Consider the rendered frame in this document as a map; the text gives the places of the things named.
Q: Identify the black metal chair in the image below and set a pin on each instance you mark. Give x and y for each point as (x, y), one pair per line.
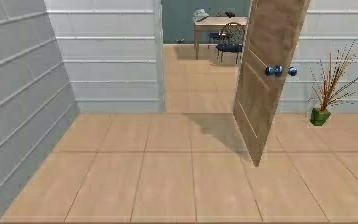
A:
(232, 40)

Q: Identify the light wooden table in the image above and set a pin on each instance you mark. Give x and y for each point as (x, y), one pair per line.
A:
(217, 23)

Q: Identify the pale grey-green folded cloth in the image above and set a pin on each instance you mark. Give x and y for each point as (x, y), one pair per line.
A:
(200, 15)

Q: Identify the blue round door knob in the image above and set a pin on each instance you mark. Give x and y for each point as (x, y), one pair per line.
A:
(274, 70)
(292, 71)

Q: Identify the small dark object on table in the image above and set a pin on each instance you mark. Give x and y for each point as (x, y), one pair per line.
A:
(229, 14)

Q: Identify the brown wooden room door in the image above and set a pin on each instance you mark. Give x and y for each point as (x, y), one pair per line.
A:
(270, 50)

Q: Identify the dry plant in green pot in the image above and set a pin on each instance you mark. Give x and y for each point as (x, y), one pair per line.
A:
(327, 93)

